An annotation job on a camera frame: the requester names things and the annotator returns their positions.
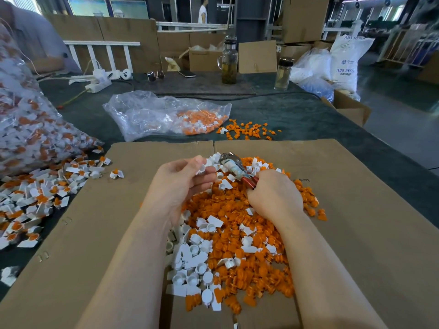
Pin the person's left hand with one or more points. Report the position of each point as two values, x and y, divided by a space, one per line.
175 192

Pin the person's right hand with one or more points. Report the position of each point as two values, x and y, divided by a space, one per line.
276 196

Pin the orange white plastic piece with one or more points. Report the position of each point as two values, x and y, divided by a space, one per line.
117 174

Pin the pile of orange and white parts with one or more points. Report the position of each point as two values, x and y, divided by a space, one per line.
237 260

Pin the pile of assembled white-orange parts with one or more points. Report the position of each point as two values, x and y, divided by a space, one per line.
38 195

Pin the person's right forearm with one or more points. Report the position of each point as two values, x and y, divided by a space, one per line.
329 281

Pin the scatter of orange offcuts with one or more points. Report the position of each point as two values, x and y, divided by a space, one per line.
248 129

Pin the small clear plastic bag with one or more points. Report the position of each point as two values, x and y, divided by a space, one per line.
140 113

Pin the brown cardboard sheet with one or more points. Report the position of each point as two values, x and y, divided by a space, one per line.
75 229
381 219

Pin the open brown cardboard box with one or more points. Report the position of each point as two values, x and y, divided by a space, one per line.
350 111

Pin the black phone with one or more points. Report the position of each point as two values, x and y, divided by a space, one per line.
187 74

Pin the glass bottle with black lid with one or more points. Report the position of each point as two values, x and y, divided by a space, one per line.
284 74

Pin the clear blue plastic bag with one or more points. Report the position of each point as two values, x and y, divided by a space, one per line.
313 77

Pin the white power strip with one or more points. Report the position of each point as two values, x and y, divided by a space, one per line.
98 83

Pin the open cardboard box with paper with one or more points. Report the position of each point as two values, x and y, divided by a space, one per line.
204 61

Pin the glass tea jar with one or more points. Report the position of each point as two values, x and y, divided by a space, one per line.
229 65

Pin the flat brown cardboard panel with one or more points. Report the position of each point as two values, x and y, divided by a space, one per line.
258 56

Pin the white woven sack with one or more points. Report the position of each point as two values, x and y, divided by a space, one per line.
352 61

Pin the large clear bag of seals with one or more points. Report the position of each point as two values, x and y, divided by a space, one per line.
31 123

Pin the row of upright cardboard sheets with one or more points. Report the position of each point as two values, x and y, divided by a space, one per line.
146 35

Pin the dark steel pillar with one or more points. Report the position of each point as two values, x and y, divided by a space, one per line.
253 18

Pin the tall brown cardboard box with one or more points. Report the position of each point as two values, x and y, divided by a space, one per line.
306 18

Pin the white metal rack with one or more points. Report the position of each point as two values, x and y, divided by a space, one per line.
408 48

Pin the white railing frame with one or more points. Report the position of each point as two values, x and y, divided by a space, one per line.
101 44

